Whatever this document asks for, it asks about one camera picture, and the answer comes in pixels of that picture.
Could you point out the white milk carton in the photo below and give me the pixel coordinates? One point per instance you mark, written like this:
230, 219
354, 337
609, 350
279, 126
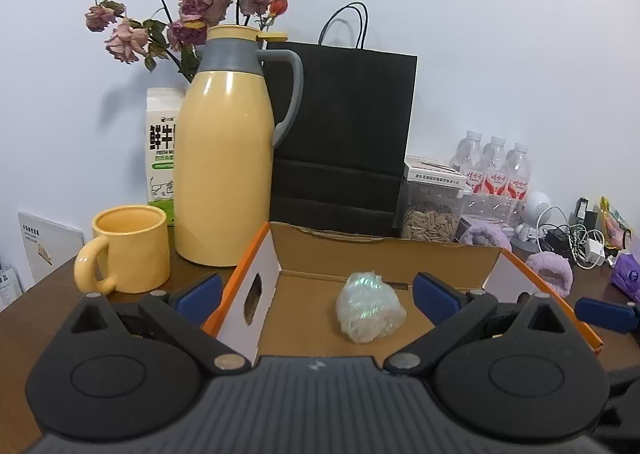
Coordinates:
160, 149

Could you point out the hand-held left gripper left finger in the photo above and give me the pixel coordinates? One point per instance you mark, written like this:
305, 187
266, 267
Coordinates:
201, 295

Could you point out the white desk calendar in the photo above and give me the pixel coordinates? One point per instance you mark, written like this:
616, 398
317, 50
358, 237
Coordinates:
50, 244

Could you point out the small black device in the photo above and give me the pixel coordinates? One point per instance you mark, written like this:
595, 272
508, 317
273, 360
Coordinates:
584, 211

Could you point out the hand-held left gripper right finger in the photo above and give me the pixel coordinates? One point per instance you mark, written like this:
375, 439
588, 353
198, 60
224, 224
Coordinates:
434, 296

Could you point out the orange-edged cardboard box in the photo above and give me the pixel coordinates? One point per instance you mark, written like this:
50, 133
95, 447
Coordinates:
310, 334

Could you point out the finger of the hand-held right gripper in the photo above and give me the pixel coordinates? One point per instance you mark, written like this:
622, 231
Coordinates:
600, 314

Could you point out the purple fluffy headband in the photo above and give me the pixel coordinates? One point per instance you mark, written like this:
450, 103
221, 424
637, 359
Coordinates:
482, 233
550, 266

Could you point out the black paper bag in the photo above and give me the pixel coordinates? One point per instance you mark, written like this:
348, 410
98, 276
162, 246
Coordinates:
345, 134

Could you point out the dried rose bouquet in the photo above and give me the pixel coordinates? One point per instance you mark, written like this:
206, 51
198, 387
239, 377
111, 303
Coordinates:
200, 1

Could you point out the yellow thermos jug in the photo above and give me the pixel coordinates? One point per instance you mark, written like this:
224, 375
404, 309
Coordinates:
225, 159

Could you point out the clear seed container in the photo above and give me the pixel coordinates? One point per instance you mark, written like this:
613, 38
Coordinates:
430, 219

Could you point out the black power adapter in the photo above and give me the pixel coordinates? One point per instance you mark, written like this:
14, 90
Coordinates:
556, 240

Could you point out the yellow mug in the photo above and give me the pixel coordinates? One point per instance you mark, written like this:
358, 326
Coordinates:
135, 254

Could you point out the iridescent plastic wrap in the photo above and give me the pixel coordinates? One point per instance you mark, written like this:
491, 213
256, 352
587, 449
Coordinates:
367, 306

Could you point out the white paper box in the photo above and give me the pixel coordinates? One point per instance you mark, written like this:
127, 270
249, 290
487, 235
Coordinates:
9, 284

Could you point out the small white fan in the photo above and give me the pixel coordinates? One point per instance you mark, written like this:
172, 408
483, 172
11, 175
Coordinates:
535, 206

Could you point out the clear water bottle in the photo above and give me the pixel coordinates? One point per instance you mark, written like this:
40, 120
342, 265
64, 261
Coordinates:
467, 159
519, 174
494, 169

